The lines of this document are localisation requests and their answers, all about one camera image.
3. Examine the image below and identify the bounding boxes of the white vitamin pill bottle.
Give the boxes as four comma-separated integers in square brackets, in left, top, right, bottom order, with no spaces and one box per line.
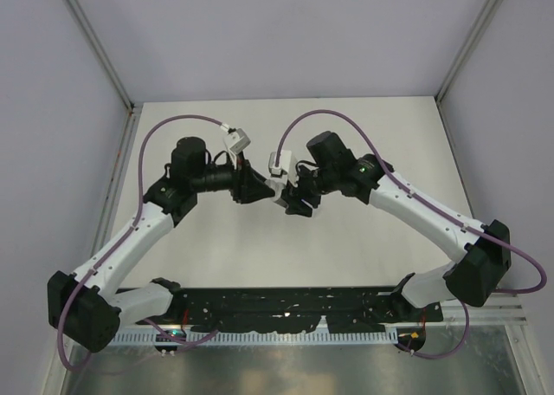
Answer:
[265,178,289,208]

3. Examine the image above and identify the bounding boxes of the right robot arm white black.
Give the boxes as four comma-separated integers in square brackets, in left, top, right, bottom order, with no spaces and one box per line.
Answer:
[270,131,511,321]

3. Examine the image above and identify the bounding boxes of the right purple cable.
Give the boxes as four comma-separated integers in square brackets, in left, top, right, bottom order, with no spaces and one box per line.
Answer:
[277,109,547,361]

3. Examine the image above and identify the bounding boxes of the right aluminium frame post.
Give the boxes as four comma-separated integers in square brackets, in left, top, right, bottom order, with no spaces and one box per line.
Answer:
[435,0,504,105]

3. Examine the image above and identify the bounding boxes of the aluminium frame post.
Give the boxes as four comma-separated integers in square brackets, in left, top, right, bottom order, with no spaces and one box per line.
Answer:
[62,0,134,113]
[435,0,504,105]

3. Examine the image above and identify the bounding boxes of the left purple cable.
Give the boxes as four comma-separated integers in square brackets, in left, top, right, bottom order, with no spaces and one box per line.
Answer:
[57,114,230,373]

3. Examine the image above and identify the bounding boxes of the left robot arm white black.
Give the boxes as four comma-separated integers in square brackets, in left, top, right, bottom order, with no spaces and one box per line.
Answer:
[47,129,274,353]

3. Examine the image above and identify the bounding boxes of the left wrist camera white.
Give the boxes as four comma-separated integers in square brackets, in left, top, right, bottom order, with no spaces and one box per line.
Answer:
[220,124,251,165]

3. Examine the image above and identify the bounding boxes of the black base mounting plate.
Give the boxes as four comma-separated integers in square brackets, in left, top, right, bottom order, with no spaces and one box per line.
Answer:
[163,287,443,334]

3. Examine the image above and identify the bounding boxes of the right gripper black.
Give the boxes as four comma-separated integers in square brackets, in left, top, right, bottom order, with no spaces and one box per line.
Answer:
[282,162,338,217]

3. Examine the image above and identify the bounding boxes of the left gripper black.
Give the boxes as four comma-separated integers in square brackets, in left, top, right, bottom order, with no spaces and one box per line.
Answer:
[191,149,274,203]

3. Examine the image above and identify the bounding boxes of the slotted grey cable duct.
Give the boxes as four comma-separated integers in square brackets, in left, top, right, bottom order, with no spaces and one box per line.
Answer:
[110,327,398,347]

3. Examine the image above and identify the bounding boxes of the purple cable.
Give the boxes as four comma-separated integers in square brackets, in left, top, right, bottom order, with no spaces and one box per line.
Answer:
[57,114,230,373]
[277,109,547,361]

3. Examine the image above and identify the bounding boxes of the left aluminium frame post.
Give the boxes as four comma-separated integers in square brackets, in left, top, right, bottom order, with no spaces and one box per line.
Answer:
[62,0,134,113]

